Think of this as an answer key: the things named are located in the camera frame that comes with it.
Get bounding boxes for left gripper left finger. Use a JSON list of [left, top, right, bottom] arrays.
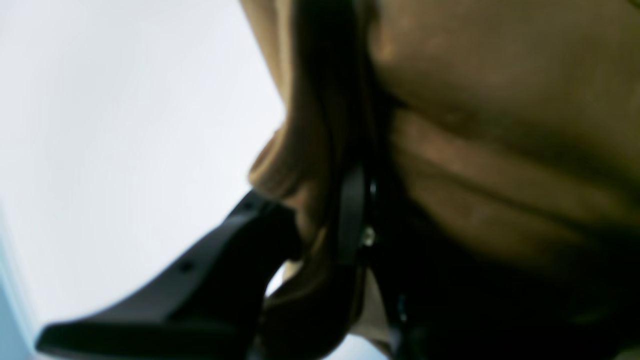
[[35, 191, 300, 360]]

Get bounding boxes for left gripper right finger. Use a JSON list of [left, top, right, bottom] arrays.
[[337, 165, 404, 360]]

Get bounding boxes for brown t-shirt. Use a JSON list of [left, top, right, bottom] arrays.
[[241, 0, 639, 360]]

